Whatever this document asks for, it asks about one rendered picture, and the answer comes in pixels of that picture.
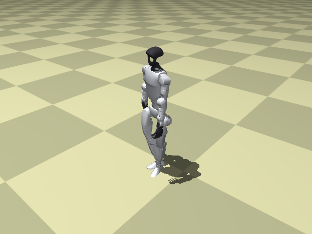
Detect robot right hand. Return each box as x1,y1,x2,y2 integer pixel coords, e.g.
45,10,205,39
142,102,148,109

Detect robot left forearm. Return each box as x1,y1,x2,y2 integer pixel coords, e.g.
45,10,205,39
157,100,167,127

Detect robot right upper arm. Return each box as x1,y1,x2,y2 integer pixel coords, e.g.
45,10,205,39
141,65,150,91

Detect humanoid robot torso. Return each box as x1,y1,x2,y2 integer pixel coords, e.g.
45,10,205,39
145,66,167,118

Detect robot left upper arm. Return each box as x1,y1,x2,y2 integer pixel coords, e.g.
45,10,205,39
156,74,171,106

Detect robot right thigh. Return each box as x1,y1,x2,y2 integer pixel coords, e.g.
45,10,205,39
141,107,156,144

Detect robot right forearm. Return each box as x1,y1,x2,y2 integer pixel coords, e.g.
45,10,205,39
141,89,148,105

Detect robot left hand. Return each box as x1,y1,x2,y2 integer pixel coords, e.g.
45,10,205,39
151,122,163,139

